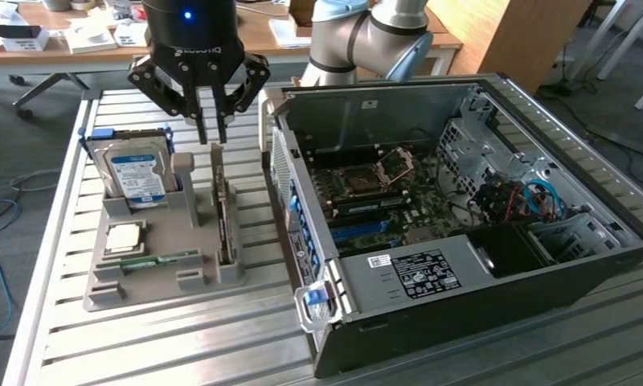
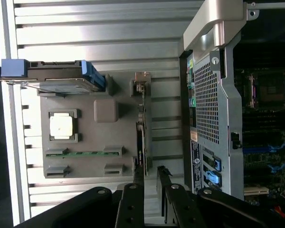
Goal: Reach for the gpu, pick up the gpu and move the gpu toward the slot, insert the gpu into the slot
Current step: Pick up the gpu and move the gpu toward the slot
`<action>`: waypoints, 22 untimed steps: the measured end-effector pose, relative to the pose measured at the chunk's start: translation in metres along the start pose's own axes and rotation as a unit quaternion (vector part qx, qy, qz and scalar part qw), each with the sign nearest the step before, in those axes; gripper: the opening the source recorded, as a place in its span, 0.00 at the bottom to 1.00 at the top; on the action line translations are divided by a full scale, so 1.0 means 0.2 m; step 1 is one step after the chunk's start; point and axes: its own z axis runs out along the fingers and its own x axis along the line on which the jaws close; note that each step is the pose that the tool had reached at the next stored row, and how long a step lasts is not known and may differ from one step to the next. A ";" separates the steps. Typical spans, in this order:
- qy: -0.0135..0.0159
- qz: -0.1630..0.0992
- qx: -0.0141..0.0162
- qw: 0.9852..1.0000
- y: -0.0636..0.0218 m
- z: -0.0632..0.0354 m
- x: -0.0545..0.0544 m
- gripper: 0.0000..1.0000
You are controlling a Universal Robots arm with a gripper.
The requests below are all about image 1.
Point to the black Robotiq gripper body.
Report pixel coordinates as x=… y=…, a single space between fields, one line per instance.
x=193 y=32

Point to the Nvidia graphics card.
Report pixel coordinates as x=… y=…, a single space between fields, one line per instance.
x=222 y=209

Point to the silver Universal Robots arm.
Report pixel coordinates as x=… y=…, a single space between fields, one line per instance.
x=342 y=40

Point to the blue expansion slot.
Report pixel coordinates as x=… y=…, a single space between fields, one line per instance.
x=353 y=231

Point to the small white labelled box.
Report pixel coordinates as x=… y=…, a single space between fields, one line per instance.
x=130 y=35

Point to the stack of white papers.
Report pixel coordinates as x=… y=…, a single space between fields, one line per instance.
x=289 y=34

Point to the white open cardboard box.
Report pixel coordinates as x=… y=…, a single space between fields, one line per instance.
x=88 y=38

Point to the hard disk with blue carrier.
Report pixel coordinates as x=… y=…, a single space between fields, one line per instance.
x=133 y=173

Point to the wooden top desk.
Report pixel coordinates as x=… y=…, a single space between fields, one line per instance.
x=42 y=58

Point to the grey cup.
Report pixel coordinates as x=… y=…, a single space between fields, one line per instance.
x=57 y=5

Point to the black and white box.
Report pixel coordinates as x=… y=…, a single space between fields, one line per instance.
x=24 y=38

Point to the black CPU socket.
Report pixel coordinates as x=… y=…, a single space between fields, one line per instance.
x=361 y=181

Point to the silver CPU chip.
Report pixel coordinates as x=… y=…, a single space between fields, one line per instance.
x=124 y=237

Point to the installed RAM stick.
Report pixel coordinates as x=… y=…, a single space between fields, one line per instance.
x=369 y=206

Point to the grey parts rack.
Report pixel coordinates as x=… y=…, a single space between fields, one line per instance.
x=160 y=241

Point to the green loose RAM stick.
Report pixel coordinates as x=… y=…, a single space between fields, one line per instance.
x=149 y=260

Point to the green motherboard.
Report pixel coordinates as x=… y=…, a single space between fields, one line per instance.
x=423 y=213

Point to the wooden cabinet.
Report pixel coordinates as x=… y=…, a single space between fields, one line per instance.
x=503 y=44

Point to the silver chipset heatsink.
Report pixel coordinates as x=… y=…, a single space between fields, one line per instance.
x=421 y=236

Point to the grey power supply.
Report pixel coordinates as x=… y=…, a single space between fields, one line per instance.
x=369 y=289

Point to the black plastic shroud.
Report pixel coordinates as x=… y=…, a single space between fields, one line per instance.
x=514 y=249

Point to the silver disk bay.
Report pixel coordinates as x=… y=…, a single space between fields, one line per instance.
x=573 y=237

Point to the black open PC case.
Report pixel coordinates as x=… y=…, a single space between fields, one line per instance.
x=461 y=329

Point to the CPU socket with metal frame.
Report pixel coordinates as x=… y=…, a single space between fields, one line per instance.
x=393 y=161

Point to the white table frame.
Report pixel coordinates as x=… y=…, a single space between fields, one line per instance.
x=622 y=36

